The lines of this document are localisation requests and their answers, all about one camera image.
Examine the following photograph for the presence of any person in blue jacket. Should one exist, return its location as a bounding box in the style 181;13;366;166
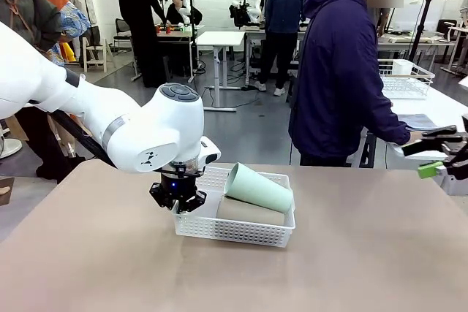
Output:
254;0;308;97

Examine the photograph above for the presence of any person's right forearm purple sleeve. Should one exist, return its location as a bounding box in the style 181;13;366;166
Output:
380;96;412;147

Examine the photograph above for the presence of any white standing desk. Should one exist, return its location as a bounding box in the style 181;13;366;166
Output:
195;30;246;113

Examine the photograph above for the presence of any wood top robot table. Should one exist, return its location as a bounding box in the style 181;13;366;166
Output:
129;23;205;85

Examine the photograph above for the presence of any white wire dish rack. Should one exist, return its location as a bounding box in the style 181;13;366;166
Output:
378;58;436;100

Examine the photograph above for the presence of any brown paper cup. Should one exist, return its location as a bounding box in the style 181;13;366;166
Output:
216;196;287;226

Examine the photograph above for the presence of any black camera stand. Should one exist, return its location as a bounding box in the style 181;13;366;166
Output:
184;0;201;83

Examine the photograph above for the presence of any pale green cup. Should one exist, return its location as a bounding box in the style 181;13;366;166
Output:
222;161;295;214

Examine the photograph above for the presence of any white square container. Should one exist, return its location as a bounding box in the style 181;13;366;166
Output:
392;58;414;75

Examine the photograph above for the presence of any white round fan base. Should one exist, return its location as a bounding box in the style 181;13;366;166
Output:
0;121;23;160

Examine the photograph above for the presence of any black backpack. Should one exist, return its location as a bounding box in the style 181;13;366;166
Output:
229;3;249;30

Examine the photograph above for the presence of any black office chair back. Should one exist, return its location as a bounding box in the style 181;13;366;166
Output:
437;18;458;34

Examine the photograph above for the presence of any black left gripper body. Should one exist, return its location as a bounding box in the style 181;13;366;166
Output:
159;170;203;202

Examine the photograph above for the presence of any mannequin in orange blue clothes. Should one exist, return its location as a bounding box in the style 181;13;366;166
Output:
16;0;92;158

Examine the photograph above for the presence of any wooden step stool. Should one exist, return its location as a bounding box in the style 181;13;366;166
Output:
80;36;115;74

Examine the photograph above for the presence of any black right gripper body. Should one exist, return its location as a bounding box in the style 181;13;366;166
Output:
442;116;468;159

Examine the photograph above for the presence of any blue grey cloth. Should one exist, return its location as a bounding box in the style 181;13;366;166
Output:
396;113;438;131

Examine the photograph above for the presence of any black step stool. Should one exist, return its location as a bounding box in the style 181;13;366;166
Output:
360;131;377;169

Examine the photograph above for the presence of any brown board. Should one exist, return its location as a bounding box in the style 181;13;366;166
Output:
0;177;15;206

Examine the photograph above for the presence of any white rounded side table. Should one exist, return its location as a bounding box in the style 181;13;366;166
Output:
360;77;468;196

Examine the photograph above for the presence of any seated person in black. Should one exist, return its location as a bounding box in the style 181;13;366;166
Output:
166;0;203;26

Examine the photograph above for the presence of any person in black clothes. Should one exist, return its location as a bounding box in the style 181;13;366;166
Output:
118;0;173;88

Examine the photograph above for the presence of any black tripod pole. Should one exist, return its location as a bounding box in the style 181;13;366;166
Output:
408;0;436;63

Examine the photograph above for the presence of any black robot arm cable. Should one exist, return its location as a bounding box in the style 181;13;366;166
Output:
47;110;118;170

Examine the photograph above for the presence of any person in purple jacket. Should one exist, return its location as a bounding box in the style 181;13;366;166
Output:
288;0;421;167

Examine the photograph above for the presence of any long grey work table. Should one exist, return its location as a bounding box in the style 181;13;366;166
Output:
376;31;456;72

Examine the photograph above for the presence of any mannequin in grey green jacket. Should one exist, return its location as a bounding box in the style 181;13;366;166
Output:
0;0;87;185

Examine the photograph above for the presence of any yellow cone object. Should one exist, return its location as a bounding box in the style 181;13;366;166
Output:
60;42;78;63

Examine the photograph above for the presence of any white perforated plastic basket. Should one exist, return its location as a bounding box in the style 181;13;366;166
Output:
171;165;296;249

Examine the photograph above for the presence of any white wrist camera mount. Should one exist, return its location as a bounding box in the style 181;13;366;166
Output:
197;136;222;167

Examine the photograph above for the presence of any white frame robot table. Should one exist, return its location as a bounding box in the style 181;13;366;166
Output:
244;26;270;86

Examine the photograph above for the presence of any black mesh chair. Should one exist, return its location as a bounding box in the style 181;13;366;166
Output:
112;18;139;52

